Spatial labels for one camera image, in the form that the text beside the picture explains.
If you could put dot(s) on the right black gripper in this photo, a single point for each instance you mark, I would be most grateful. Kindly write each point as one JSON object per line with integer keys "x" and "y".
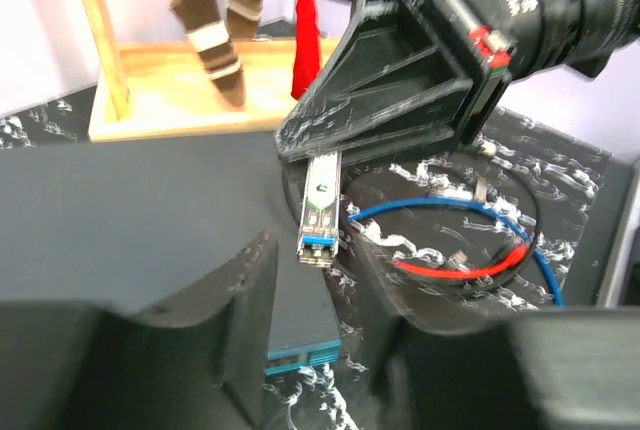
{"x": 405, "y": 81}

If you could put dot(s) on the red sock left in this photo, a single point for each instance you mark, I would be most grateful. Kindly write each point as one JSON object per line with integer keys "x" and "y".
{"x": 307, "y": 62}

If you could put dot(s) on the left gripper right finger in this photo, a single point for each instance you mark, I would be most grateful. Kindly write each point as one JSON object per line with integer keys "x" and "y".
{"x": 575, "y": 368}

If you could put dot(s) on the silver SFP module on table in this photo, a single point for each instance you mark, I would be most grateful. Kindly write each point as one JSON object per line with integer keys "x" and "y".
{"x": 456, "y": 261}

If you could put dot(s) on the brown striped sock front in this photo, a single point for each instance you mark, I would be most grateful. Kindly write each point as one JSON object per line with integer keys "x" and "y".
{"x": 210, "y": 40}

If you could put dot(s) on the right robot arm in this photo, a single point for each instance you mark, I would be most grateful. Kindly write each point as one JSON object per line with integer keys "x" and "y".
{"x": 545, "y": 34}

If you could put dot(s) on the dark blue network switch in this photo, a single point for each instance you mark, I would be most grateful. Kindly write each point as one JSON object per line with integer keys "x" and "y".
{"x": 131, "y": 222}

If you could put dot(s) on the silver SFP transceiver plug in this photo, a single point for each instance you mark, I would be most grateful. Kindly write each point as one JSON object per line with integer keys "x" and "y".
{"x": 318, "y": 236}

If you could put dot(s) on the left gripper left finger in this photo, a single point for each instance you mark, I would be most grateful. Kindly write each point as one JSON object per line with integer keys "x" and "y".
{"x": 193, "y": 360}

